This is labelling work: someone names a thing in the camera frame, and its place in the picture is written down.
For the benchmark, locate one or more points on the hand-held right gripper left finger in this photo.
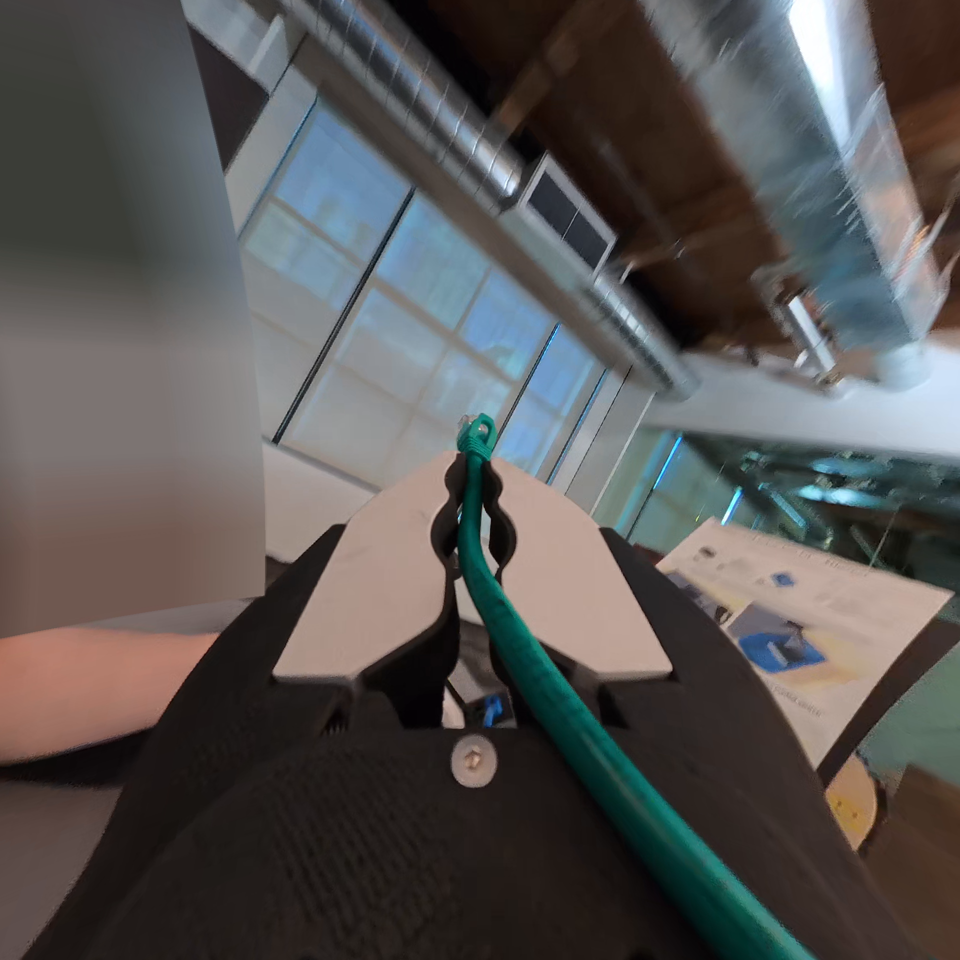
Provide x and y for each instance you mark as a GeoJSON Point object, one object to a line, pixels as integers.
{"type": "Point", "coordinates": [375, 592]}

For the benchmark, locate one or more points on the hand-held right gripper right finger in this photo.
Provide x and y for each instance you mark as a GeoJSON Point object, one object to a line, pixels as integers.
{"type": "Point", "coordinates": [585, 592]}

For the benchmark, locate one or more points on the person's left forearm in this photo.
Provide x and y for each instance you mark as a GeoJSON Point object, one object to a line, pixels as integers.
{"type": "Point", "coordinates": [97, 690]}

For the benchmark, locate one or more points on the glass door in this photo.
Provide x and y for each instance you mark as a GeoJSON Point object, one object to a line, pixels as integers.
{"type": "Point", "coordinates": [787, 480]}

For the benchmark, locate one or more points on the printed instruction poster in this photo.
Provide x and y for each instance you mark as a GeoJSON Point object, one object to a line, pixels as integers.
{"type": "Point", "coordinates": [825, 600]}

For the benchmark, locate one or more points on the large paned window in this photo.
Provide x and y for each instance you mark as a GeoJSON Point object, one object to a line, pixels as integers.
{"type": "Point", "coordinates": [420, 300]}

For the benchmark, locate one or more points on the white ceiling vent unit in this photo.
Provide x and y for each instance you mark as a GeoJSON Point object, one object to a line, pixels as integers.
{"type": "Point", "coordinates": [562, 214]}

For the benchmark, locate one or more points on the large silver air duct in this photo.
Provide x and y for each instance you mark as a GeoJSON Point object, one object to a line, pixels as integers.
{"type": "Point", "coordinates": [825, 187]}

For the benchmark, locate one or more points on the silver spiral air duct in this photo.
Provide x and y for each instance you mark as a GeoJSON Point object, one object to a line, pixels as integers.
{"type": "Point", "coordinates": [450, 112]}

